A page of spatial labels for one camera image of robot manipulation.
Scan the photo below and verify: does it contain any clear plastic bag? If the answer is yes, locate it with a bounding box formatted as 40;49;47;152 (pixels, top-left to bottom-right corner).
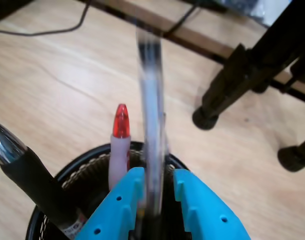
217;0;292;28

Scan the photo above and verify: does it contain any black mesh pen holder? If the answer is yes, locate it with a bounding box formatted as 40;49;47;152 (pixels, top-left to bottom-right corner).
25;141;194;240

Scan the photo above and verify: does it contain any black device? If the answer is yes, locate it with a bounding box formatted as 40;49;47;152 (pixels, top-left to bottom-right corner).
0;0;33;23

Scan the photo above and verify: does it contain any short black cable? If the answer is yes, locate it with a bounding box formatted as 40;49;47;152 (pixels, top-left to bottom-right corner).
166;4;201;35

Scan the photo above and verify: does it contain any clear gel pen black cap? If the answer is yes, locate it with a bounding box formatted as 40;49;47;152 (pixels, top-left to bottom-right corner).
135;17;169;240

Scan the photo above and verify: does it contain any black camera tripod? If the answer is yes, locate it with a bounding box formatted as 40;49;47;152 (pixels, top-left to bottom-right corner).
191;0;305;173

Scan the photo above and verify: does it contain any thin black cable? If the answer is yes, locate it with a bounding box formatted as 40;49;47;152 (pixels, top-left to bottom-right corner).
0;0;91;38

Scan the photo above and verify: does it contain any red retractable pen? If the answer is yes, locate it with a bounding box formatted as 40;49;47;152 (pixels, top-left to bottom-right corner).
108;103;133;192

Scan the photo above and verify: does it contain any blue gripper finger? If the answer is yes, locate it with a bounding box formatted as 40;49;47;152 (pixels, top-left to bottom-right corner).
74;166;146;240
172;168;252;240

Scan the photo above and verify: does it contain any black retractable pen chrome tip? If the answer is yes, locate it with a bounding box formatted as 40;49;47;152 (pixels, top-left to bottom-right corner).
0;119;90;240

